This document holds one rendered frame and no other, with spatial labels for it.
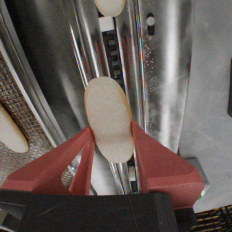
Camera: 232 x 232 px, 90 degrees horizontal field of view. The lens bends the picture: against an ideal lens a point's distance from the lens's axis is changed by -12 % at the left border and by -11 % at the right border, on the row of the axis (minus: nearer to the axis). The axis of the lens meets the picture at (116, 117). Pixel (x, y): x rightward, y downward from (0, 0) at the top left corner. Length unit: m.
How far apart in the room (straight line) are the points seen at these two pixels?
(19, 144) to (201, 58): 0.29
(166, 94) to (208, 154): 0.24
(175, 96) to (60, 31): 0.18
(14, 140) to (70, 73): 0.13
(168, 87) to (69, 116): 0.18
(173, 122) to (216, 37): 0.13
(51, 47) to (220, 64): 0.25
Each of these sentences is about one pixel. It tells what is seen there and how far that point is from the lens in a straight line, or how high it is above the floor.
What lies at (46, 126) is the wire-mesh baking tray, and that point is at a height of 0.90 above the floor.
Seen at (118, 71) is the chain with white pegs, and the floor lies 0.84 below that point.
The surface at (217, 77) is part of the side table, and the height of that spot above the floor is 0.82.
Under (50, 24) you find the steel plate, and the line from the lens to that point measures 0.22.
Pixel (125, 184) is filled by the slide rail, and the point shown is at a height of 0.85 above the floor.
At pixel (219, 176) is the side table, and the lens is 0.52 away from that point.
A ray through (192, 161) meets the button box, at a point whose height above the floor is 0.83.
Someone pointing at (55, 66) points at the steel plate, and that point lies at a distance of 0.23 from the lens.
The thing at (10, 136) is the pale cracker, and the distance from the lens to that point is 0.21.
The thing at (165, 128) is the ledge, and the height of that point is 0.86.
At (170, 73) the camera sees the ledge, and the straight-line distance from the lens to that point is 0.17.
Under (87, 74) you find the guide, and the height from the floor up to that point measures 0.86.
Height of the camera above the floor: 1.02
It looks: 54 degrees down
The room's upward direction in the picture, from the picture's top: 176 degrees counter-clockwise
